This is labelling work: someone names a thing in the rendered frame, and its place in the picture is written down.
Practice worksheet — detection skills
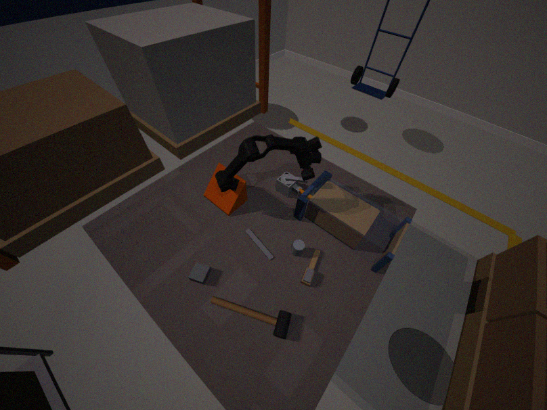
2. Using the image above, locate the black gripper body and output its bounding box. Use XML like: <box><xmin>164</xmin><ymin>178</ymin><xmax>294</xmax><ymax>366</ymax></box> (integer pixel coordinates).
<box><xmin>297</xmin><ymin>154</ymin><xmax>315</xmax><ymax>181</ymax></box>

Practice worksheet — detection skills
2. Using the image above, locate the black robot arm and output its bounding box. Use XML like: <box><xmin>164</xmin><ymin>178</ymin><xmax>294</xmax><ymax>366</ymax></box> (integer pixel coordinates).
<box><xmin>215</xmin><ymin>134</ymin><xmax>322</xmax><ymax>192</ymax></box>

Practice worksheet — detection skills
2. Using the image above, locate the grey and red crank handle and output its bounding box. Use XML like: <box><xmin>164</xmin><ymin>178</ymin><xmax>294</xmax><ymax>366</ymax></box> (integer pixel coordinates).
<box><xmin>286</xmin><ymin>175</ymin><xmax>308</xmax><ymax>183</ymax></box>

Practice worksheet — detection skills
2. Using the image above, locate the grey flat bar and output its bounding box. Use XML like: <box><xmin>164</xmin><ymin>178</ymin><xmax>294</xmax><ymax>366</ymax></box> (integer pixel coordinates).
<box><xmin>245</xmin><ymin>229</ymin><xmax>273</xmax><ymax>260</ymax></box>

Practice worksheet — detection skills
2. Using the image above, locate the dark grey cylinder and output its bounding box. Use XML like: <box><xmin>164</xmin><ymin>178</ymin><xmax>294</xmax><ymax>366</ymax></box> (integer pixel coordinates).
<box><xmin>291</xmin><ymin>240</ymin><xmax>305</xmax><ymax>256</ymax></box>

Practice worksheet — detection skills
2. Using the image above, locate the black-headed mallet with wooden handle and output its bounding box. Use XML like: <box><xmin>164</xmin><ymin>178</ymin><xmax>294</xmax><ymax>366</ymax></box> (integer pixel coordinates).
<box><xmin>211</xmin><ymin>296</ymin><xmax>292</xmax><ymax>339</ymax></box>

